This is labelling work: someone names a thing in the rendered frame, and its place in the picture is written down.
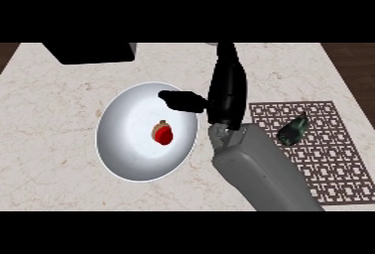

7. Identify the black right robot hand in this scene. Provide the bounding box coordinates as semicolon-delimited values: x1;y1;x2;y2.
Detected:
157;42;250;131

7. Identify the red cupcake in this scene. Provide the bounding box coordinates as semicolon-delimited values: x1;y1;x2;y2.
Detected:
151;119;176;146

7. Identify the white bowl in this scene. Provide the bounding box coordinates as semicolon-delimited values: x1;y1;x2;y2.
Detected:
94;81;201;184

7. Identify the brown patterned placemat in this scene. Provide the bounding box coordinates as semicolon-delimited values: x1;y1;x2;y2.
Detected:
249;100;375;206

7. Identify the dark green bottle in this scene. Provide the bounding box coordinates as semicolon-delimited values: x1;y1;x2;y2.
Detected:
277;111;311;147

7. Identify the black appliance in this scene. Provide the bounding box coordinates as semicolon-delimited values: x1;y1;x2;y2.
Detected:
42;42;138;65

